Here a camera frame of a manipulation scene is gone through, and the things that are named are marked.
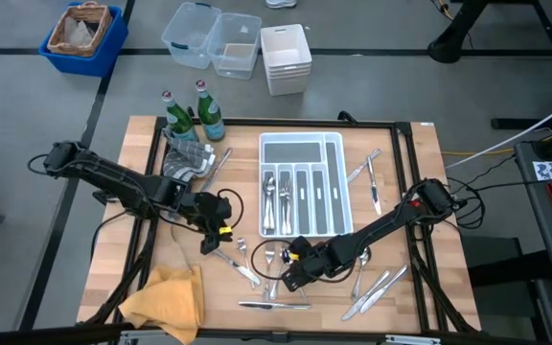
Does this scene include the dark grey equipment cart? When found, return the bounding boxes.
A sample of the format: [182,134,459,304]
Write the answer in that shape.
[514,128,552,291]

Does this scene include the wicker basket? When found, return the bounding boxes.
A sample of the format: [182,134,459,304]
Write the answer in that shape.
[46,0,113,58]

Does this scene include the silver spoon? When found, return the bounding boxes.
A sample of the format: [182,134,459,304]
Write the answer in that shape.
[262,175,274,231]
[351,247,373,302]
[264,176,278,230]
[269,246,294,302]

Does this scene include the black left cable yellow tag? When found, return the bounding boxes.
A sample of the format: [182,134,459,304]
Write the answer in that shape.
[216,188,245,236]

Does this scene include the black cable bundle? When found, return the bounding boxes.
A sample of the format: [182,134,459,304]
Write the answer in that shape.
[446,155,552,231]

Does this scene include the black metal rig frame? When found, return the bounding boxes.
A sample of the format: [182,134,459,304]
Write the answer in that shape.
[489,0,552,131]

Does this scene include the clear bin with teal handles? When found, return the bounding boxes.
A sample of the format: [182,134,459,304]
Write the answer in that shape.
[160,1,222,71]

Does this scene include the blue plastic bin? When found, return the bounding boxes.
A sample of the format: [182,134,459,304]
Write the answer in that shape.
[38,2,130,79]

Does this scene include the grey checked dish towel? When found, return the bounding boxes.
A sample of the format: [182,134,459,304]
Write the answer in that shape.
[161,127,218,183]

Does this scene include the crumpled clear plastic wrap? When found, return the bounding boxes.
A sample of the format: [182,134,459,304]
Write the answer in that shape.
[62,16,98,48]

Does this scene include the white stacked storage bins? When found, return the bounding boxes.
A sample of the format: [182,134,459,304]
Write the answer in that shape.
[260,23,313,97]

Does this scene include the black metal table frame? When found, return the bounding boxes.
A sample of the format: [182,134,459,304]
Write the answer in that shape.
[77,116,481,345]

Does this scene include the black right cable yellow tag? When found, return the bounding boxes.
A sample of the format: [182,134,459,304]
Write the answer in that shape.
[250,238,302,284]

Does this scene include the clear plastic bin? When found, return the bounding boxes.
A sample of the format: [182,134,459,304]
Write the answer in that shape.
[207,11,264,81]

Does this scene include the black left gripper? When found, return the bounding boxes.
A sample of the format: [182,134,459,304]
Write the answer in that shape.
[192,191,234,256]

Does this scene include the white cable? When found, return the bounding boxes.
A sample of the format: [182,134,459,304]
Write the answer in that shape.
[446,90,552,170]

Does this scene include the black pedestal stand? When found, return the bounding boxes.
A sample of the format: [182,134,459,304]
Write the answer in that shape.
[426,0,493,65]

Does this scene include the green glass bottle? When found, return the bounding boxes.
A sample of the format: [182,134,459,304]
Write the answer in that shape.
[195,79,226,143]
[161,89,199,143]

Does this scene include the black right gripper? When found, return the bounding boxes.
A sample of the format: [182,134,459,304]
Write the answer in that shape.
[281,237,337,293]

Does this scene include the yellow cloth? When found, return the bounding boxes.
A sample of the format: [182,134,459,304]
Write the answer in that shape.
[118,264,206,345]

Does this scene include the white plastic cutlery tray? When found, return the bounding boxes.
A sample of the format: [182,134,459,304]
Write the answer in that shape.
[258,131,355,240]

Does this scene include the black cable yellow tag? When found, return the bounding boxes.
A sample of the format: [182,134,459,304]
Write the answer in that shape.
[216,188,245,236]
[250,238,302,284]

